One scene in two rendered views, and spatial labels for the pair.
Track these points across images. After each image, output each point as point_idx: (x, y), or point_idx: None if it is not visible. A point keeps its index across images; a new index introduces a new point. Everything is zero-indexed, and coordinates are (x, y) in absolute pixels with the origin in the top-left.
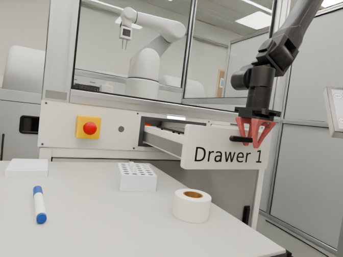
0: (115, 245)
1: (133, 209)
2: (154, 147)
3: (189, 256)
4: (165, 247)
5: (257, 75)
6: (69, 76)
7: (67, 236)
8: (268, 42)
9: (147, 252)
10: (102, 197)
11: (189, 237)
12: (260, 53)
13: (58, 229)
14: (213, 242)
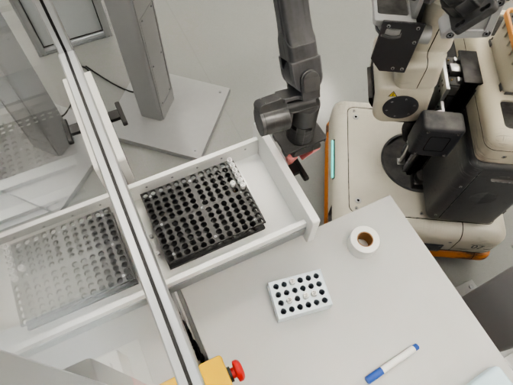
0: (421, 293)
1: (367, 289)
2: None
3: (417, 251)
4: (414, 264)
5: (315, 118)
6: None
7: (424, 323)
8: (315, 79)
9: (422, 274)
10: (351, 320)
11: (396, 249)
12: (308, 95)
13: (417, 332)
14: (397, 235)
